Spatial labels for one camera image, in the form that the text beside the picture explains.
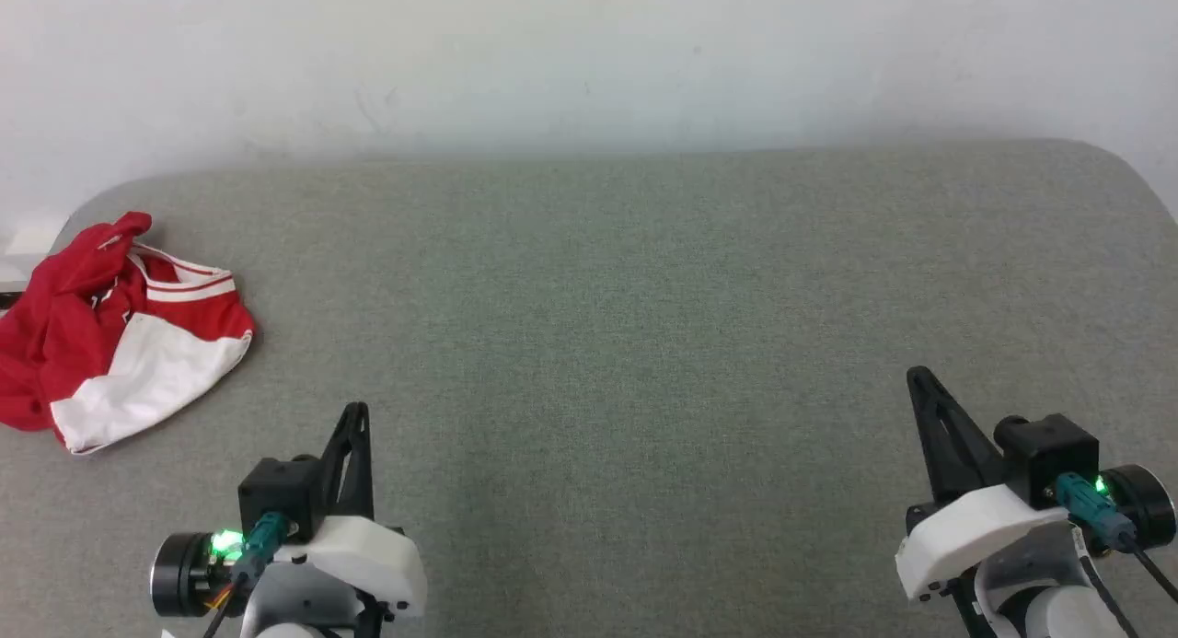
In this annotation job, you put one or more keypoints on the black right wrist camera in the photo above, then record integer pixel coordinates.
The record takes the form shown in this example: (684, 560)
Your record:
(1049, 454)

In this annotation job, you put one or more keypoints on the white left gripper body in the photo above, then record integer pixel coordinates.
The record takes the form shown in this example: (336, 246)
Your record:
(368, 555)

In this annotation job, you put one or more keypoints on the white box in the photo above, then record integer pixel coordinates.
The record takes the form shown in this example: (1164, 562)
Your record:
(28, 251)

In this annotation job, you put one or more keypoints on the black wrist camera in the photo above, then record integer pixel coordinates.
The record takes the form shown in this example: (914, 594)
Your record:
(276, 491)
(1049, 454)

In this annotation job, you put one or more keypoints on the red and white jersey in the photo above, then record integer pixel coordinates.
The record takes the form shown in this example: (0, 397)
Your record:
(74, 343)

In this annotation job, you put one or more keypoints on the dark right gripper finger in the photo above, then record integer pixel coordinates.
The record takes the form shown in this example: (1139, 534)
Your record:
(975, 458)
(934, 454)

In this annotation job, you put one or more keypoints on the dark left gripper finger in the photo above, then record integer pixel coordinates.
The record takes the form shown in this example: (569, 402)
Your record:
(333, 458)
(364, 472)

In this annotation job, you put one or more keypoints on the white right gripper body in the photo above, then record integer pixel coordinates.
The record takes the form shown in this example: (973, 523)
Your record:
(966, 527)

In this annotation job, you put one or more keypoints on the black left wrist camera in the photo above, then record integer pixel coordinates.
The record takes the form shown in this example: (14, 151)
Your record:
(276, 491)

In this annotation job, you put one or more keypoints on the grey fabric sofa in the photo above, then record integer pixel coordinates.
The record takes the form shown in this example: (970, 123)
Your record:
(589, 343)

